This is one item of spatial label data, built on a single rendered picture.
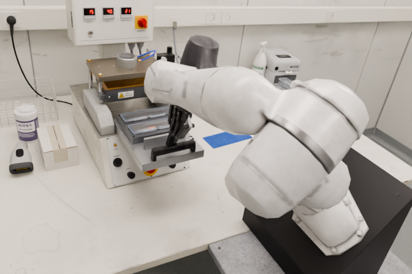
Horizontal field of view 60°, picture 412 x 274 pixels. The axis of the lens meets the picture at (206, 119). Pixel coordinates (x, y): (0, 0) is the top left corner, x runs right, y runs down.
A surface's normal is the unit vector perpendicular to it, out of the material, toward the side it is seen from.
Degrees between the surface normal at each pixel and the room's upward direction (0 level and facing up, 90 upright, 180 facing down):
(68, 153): 89
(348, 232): 85
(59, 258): 0
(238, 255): 0
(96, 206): 0
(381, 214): 46
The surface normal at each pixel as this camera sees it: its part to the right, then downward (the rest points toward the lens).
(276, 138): -0.41, -0.38
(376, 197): -0.56, -0.49
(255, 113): 0.06, 0.23
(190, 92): -0.66, -0.01
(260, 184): -0.39, -0.11
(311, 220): -0.55, 0.22
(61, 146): 0.08, -0.88
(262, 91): 0.37, -0.33
